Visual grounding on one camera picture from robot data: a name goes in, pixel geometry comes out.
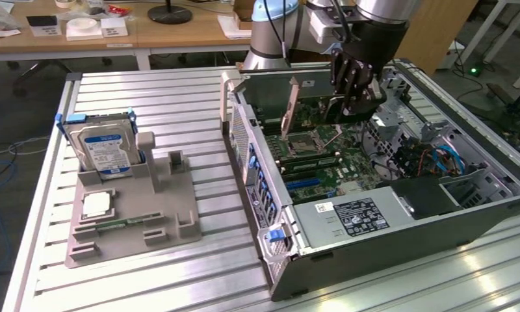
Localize metal disk bay cage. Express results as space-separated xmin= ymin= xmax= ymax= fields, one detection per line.
xmin=358 ymin=109 xmax=425 ymax=157

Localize black chair base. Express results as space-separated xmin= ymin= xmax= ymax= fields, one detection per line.
xmin=7 ymin=58 xmax=113 ymax=97

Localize hard disk with blue bracket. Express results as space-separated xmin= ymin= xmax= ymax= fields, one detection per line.
xmin=54 ymin=107 xmax=139 ymax=180

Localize blue expansion slot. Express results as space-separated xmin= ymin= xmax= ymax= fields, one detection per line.
xmin=285 ymin=177 xmax=319 ymax=191

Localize wooden desk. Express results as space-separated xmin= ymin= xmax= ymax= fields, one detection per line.
xmin=0 ymin=0 xmax=373 ymax=62

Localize green RAM stick with label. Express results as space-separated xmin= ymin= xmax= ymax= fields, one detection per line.
xmin=278 ymin=155 xmax=337 ymax=172

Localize green motherboard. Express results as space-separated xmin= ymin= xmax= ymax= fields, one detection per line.
xmin=258 ymin=122 xmax=400 ymax=201

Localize white paper stack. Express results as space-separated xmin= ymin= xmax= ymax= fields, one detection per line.
xmin=217 ymin=14 xmax=253 ymax=40

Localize green RAM stick bare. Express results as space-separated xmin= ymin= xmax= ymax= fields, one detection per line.
xmin=94 ymin=216 xmax=150 ymax=231

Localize white box with black top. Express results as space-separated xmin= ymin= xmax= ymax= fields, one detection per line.
xmin=25 ymin=15 xmax=62 ymax=37

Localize brown cardboard box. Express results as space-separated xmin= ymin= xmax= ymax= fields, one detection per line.
xmin=233 ymin=0 xmax=254 ymax=23

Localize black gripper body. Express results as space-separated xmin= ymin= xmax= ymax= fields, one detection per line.
xmin=340 ymin=19 xmax=410 ymax=71

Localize red packet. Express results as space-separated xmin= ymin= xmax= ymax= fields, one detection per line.
xmin=106 ymin=3 xmax=129 ymax=18

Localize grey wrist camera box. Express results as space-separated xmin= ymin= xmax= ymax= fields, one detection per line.
xmin=307 ymin=9 xmax=357 ymax=44

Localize blue wire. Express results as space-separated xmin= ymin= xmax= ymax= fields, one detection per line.
xmin=432 ymin=145 xmax=465 ymax=176

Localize black round lamp base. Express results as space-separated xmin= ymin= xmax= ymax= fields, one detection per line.
xmin=146 ymin=0 xmax=194 ymax=25

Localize small white printed box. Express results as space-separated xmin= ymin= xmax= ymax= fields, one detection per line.
xmin=99 ymin=18 xmax=129 ymax=38

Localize grey plastic parts rack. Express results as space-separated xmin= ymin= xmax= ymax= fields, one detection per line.
xmin=63 ymin=131 xmax=203 ymax=270

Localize graphics card with metal bracket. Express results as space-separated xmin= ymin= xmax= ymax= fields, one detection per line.
xmin=279 ymin=75 xmax=394 ymax=137

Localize open grey PC case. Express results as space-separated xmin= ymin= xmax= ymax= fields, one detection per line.
xmin=218 ymin=61 xmax=520 ymax=302

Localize white table frame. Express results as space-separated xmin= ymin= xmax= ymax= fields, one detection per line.
xmin=458 ymin=0 xmax=520 ymax=88

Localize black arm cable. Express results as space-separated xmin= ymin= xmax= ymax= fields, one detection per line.
xmin=266 ymin=0 xmax=360 ymax=66

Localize white floor cable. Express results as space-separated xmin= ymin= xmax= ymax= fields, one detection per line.
xmin=0 ymin=135 xmax=50 ymax=156

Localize grey power supply unit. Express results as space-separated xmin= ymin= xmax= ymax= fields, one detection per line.
xmin=293 ymin=187 xmax=417 ymax=248

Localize silver CPU chip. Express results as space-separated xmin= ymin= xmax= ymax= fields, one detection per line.
xmin=81 ymin=193 xmax=114 ymax=219

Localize wooden cabinet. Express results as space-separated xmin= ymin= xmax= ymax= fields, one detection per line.
xmin=389 ymin=0 xmax=480 ymax=74

